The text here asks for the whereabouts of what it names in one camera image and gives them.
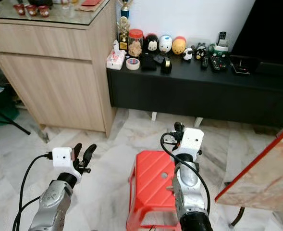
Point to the small panda figurine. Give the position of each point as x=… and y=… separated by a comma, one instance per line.
x=188, y=54

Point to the black low console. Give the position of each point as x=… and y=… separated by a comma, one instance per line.
x=189, y=94

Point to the small red cup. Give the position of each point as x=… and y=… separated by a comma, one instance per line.
x=44, y=12
x=21, y=9
x=32, y=10

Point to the marble table with red edge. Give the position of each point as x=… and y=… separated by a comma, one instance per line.
x=264, y=178

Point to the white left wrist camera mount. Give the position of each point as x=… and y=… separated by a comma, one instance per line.
x=63, y=157

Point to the yellow round plush toy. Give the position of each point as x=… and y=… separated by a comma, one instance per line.
x=178, y=46

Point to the black television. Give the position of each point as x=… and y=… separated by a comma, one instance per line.
x=268, y=26

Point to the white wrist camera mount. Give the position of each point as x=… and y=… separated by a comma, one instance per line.
x=190, y=140
x=63, y=157

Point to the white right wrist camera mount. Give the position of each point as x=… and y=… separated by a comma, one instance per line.
x=190, y=140

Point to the clear jar with red lid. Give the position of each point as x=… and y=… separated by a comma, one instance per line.
x=135, y=44

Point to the flat black box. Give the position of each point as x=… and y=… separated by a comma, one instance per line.
x=148, y=62

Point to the black round plush toy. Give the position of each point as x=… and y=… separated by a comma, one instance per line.
x=151, y=44

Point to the green white remote holder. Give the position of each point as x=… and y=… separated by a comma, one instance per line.
x=218, y=51

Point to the roll of tape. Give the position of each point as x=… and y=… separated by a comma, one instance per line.
x=133, y=64

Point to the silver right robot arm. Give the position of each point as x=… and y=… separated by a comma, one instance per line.
x=189, y=192

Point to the red plastic stool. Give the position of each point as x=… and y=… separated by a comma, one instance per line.
x=148, y=183

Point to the small black tape dispenser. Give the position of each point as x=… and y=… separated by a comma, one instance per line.
x=166, y=66

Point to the flat red packet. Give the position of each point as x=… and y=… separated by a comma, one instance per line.
x=92, y=3

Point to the white round plush toy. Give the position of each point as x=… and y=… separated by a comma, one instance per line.
x=165, y=44

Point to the black tripod stand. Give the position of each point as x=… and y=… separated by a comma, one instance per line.
x=11, y=122

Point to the light wooden cabinet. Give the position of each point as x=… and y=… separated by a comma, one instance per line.
x=55, y=82

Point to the small dark figurine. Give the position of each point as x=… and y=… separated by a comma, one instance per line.
x=201, y=51

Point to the black flat remote control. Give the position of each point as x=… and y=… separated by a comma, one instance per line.
x=218, y=64

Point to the pink white tissue box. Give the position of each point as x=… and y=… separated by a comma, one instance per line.
x=115, y=59

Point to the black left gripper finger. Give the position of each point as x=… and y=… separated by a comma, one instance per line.
x=77, y=152
x=89, y=154

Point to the gold and blue trophy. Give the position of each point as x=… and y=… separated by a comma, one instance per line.
x=124, y=28

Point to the black upright remote control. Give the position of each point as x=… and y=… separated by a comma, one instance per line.
x=222, y=38

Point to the black square tray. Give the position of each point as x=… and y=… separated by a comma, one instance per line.
x=244, y=65

